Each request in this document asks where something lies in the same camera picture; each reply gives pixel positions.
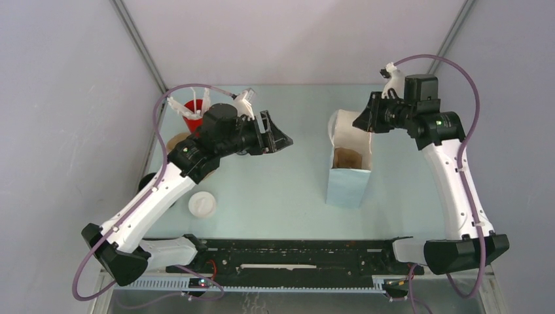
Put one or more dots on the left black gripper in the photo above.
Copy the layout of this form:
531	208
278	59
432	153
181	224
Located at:
273	140

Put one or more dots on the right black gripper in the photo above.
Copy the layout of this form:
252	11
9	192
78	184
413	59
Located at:
367	123

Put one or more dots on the brown cardboard cup carrier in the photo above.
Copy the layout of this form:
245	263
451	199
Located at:
344	158

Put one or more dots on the white paper bag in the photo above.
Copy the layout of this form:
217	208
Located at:
346	187

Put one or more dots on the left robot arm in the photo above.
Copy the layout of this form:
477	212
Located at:
119	244

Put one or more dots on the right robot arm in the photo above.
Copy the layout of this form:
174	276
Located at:
412	104

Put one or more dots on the red cup holder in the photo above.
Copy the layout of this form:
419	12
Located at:
195	119

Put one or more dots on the white lid stack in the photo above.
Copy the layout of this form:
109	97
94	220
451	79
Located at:
202	204

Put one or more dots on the brown cardboard tray stack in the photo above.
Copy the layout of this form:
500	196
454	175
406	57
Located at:
191	157

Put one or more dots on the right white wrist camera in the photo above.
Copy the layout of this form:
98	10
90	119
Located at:
395	80

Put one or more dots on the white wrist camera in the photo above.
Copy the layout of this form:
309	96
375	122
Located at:
395	80
243	103

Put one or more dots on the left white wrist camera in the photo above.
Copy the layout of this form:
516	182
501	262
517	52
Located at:
243	103

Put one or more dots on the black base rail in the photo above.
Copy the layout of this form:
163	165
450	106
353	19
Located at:
263	264

